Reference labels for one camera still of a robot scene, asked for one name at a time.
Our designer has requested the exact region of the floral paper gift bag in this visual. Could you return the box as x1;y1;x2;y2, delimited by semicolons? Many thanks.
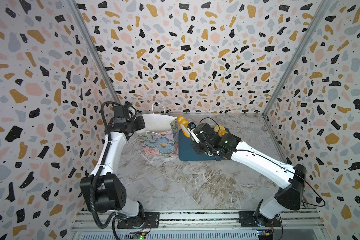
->
137;112;179;157

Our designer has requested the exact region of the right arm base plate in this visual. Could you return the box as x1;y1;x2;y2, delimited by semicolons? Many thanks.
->
239;211;282;228

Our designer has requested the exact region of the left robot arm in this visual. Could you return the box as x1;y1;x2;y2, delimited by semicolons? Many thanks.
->
80;116;145;229

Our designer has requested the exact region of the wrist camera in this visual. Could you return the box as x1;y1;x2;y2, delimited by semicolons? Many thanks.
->
113;102;137;124
187;122;197;132

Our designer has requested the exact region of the striped croissant roll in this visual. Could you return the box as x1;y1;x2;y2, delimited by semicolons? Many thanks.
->
177;116;190;138

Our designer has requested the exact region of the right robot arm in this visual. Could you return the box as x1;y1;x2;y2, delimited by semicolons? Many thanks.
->
182;122;306;227

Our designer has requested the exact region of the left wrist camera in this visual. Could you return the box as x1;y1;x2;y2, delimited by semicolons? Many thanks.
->
113;102;137;124

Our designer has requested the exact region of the teal plastic tray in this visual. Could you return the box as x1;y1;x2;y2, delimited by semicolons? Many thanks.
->
179;131;240;162

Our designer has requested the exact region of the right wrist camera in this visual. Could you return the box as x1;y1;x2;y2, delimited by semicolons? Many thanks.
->
187;122;197;132

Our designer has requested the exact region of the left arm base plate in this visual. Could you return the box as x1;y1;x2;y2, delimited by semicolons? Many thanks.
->
117;212;160;230

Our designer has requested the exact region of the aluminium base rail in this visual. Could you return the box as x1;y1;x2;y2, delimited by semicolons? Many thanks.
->
68;209;331;240

